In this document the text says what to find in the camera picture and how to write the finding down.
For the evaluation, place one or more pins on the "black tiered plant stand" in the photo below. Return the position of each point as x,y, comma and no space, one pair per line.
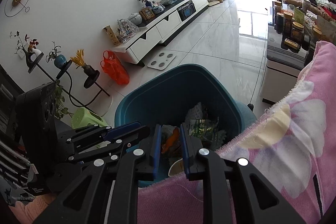
90,79

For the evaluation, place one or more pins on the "blue plastic trash bin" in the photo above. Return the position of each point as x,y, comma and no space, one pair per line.
162,87

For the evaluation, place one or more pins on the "red plastic bag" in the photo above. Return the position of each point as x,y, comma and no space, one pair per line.
115,69

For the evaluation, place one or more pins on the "white black tv cabinet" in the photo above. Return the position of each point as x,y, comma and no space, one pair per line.
162,27

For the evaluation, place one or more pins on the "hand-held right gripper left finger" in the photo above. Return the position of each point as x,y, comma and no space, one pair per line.
157,150

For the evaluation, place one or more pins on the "white paper bowl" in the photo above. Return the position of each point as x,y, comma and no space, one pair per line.
176,169

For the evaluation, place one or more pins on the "yellow wheat in black vase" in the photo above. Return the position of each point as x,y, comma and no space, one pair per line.
81,61

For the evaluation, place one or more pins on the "glass ship model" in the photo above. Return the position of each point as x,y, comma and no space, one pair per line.
127,29

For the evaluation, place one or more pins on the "pink floral blanket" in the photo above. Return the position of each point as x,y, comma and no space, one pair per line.
170,200

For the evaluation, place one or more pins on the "brown paper bag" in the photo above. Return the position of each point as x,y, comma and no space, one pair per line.
325,28

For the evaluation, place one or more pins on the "plant in blue vase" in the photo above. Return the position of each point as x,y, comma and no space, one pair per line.
59,60

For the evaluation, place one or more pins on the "wooden picture frame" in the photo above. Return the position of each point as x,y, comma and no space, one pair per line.
146,14

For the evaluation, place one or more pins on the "dark display cabinet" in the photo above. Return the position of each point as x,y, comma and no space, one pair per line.
10,134

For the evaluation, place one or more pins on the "black glass coffee table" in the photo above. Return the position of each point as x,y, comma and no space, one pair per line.
283,56

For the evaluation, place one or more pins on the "white bathroom scale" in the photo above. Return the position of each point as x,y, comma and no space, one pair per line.
161,60

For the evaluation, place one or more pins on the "blue white porcelain pot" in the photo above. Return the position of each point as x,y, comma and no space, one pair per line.
158,8

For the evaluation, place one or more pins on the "clear green snack wrapper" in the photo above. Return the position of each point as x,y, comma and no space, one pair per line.
202,129

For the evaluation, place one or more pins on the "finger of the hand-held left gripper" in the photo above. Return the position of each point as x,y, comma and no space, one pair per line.
128,141
118,132

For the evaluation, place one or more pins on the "person's left forearm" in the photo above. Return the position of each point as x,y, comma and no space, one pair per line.
34,209

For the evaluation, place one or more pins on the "white foam fruit net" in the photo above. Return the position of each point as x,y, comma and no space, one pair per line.
196,109

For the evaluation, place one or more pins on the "round black wall clock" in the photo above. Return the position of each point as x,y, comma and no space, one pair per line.
17,1

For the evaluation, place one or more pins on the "group of bamboo lid jars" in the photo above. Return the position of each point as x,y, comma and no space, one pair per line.
296,29

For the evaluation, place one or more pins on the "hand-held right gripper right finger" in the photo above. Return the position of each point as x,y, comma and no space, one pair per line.
183,155

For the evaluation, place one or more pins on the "green packet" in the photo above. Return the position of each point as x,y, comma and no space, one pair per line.
298,15

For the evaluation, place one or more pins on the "green ivy plant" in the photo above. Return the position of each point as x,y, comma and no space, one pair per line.
61,106

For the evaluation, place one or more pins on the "green plastic stool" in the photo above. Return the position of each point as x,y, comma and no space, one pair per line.
88,117

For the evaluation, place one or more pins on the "tan gift box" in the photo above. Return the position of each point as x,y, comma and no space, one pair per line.
112,35

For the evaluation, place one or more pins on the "curved orange peel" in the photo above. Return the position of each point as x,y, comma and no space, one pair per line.
172,141

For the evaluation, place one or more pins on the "white ceramic jar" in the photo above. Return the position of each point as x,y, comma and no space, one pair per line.
135,18

